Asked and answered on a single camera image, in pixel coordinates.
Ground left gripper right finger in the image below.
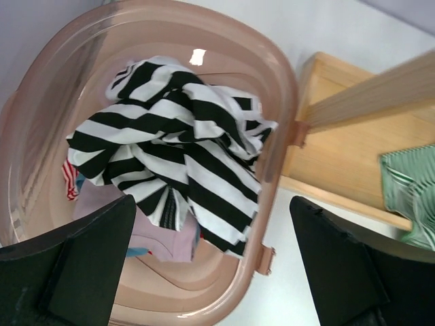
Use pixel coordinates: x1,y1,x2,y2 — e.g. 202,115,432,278
289,196,434,325

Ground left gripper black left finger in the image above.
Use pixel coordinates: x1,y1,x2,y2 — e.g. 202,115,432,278
1,196,137,325

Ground blue tank top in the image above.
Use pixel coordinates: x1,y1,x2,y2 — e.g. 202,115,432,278
126,247,153,257

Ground mauve ribbed tank top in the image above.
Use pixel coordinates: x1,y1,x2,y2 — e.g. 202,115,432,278
73,180,200,263

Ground red white striped tank top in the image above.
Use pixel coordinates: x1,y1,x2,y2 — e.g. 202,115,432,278
61,160,80,201

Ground green white striped tank top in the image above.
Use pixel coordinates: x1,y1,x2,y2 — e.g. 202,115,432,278
379,144,434,251

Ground black white striped tank top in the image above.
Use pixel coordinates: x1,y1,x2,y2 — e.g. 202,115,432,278
66,56,278,257

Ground wooden clothes rack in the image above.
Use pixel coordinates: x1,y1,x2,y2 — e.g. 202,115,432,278
280,51,434,231

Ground pink translucent plastic basket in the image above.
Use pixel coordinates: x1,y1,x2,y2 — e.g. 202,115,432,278
1,1,298,325

